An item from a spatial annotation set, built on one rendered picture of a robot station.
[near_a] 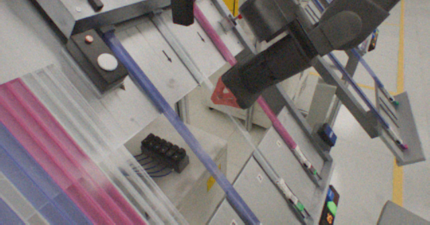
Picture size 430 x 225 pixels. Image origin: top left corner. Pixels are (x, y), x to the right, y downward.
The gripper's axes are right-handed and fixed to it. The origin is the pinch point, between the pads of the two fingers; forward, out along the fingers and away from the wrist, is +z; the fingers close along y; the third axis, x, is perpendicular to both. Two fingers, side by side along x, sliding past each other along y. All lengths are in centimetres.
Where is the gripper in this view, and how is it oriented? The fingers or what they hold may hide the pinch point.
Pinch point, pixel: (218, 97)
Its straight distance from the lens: 48.3
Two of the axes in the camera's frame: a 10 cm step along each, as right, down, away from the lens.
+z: -6.2, 3.4, 7.1
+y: -5.2, 5.0, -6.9
